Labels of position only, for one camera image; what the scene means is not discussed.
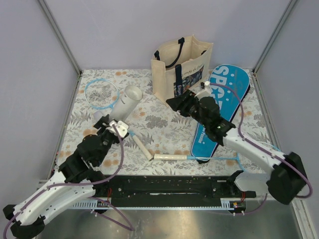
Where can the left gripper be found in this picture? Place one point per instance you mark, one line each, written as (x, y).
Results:
(100, 125)

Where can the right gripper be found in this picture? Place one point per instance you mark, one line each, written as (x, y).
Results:
(182, 102)

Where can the clear plastic tube cap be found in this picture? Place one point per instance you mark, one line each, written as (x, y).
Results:
(97, 115)

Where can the white shuttlecock tube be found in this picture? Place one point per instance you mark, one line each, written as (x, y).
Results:
(127, 102)

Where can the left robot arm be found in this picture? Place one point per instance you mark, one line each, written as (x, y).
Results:
(74, 180)

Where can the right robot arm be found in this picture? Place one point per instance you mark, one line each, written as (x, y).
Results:
(284, 176)

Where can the light blue racket left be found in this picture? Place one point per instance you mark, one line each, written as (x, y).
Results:
(102, 95)

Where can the light blue racket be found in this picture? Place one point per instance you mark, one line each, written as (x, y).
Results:
(102, 95)
(174, 157)

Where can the beige canvas tote bag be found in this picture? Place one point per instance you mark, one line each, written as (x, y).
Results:
(179, 65)

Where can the blue racket cover bag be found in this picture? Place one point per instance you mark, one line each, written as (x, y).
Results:
(236, 78)

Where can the light blue racket right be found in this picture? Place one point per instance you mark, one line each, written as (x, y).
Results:
(174, 157)

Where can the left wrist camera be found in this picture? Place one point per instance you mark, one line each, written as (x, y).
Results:
(118, 128)

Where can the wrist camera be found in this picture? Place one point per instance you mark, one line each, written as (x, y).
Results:
(206, 90)
(118, 128)

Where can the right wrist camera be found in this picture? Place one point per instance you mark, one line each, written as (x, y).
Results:
(206, 90)

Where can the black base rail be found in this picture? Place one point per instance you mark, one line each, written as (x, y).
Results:
(170, 192)

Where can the aluminium frame post left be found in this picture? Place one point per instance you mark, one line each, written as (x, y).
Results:
(58, 33)

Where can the aluminium frame post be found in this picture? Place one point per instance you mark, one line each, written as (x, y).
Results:
(281, 23)
(58, 33)

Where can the aluminium frame post right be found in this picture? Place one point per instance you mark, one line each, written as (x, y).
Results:
(281, 23)

